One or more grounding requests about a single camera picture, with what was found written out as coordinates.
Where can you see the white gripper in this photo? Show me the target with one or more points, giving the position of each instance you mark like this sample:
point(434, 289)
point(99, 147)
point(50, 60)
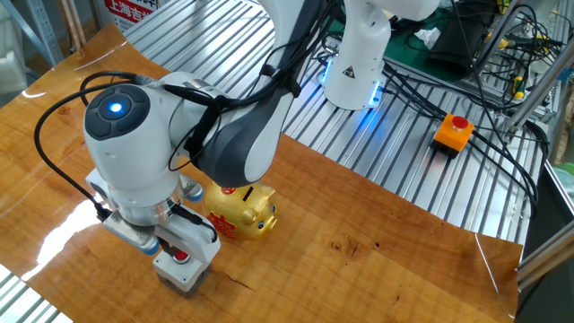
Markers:
point(197, 247)

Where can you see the grey box red push button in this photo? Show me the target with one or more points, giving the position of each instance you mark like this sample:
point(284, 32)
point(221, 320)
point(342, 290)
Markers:
point(184, 280)

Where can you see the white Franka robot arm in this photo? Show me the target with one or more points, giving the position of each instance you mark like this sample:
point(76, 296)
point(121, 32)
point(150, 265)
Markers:
point(134, 152)

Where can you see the golden piggy bank red print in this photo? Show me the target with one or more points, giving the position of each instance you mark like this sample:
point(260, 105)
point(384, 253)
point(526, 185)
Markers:
point(242, 220)

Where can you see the glossy wood grain mat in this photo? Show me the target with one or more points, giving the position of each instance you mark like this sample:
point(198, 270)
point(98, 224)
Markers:
point(359, 269)

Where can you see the red white printed carton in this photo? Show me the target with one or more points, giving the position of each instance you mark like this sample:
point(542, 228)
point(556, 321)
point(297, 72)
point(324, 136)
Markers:
point(130, 11)

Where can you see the copper coloured poles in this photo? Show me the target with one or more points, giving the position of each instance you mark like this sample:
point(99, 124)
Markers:
point(72, 22)

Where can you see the grey perforated steel upright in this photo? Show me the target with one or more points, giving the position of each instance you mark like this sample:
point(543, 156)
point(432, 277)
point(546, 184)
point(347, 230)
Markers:
point(42, 27)

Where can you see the orange emergency stop box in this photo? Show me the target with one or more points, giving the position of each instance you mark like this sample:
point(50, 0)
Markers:
point(450, 137)

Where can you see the green work mat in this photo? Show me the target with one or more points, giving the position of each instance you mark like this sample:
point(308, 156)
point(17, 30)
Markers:
point(403, 49)

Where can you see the crumpled white paper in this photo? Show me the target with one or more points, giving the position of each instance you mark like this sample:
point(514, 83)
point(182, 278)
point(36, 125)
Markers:
point(428, 38)

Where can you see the black fabric pouch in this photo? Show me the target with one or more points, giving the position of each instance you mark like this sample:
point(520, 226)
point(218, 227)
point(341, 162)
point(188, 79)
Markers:
point(457, 45)

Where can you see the silver wrist camera blue cap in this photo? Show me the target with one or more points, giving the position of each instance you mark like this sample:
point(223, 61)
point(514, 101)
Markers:
point(130, 231)

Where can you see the aluminium frame beam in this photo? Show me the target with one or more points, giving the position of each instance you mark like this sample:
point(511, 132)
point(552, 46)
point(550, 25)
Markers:
point(547, 255)

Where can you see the thin aluminium frame post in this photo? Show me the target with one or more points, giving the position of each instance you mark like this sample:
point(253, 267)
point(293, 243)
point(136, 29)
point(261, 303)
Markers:
point(498, 36)

